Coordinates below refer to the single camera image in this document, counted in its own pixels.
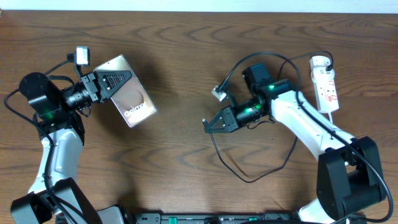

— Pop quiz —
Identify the white USB charger adapter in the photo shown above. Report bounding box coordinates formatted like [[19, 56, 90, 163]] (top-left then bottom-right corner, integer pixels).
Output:
[[310, 55, 332, 69]]

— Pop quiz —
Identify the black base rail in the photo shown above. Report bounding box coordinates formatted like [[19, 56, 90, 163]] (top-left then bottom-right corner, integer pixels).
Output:
[[96, 204, 299, 224]]

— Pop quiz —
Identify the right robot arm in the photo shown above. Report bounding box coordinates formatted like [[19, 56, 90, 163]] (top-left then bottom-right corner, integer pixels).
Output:
[[203, 63, 391, 223]]

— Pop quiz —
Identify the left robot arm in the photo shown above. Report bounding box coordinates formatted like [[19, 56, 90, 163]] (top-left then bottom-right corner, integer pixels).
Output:
[[11, 72, 135, 223]]

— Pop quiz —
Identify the black USB charging cable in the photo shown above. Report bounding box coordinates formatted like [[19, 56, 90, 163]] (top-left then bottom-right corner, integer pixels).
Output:
[[201, 50, 335, 184]]

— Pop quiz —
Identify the white power strip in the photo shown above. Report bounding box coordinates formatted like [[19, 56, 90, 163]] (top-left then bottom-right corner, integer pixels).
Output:
[[311, 67, 339, 113]]

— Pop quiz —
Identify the Samsung Galaxy smartphone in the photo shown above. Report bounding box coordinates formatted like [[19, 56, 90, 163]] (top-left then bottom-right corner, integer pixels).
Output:
[[94, 55, 157, 128]]

